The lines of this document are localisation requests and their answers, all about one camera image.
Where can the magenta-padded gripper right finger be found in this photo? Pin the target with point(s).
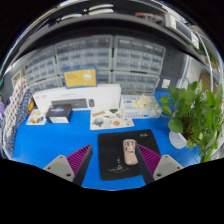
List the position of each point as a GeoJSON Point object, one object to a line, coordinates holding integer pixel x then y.
{"type": "Point", "coordinates": [165, 167]}

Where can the black mouse pad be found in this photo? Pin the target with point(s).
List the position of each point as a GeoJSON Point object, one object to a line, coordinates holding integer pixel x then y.
{"type": "Point", "coordinates": [111, 150]}

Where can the red blue plaid cloth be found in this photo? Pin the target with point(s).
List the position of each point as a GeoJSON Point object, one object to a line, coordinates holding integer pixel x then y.
{"type": "Point", "coordinates": [15, 106]}

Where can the pink translucent computer mouse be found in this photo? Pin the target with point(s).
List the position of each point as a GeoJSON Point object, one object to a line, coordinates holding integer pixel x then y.
{"type": "Point", "coordinates": [130, 152]}

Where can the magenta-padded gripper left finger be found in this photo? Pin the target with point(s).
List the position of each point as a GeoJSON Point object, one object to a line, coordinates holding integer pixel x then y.
{"type": "Point", "coordinates": [60, 167]}

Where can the white wall socket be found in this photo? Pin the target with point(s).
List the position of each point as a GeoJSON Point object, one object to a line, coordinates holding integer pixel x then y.
{"type": "Point", "coordinates": [165, 83]}

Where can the white perforated basket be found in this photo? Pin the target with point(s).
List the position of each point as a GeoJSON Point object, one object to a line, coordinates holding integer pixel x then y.
{"type": "Point", "coordinates": [18, 78]}

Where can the dark shelf unit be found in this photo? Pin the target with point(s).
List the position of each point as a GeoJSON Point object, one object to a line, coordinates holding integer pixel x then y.
{"type": "Point", "coordinates": [100, 25]}

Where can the small black box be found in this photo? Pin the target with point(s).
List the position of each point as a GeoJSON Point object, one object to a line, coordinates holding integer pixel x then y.
{"type": "Point", "coordinates": [58, 113]}

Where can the green potted plant white pot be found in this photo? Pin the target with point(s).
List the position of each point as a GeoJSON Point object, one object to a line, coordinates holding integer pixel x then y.
{"type": "Point", "coordinates": [195, 120]}

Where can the long white keyboard box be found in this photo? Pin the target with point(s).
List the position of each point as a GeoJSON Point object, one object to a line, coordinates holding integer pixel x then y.
{"type": "Point", "coordinates": [103, 95]}

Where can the yellow and blue box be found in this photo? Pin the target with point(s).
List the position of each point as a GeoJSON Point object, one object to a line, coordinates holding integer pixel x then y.
{"type": "Point", "coordinates": [80, 77]}

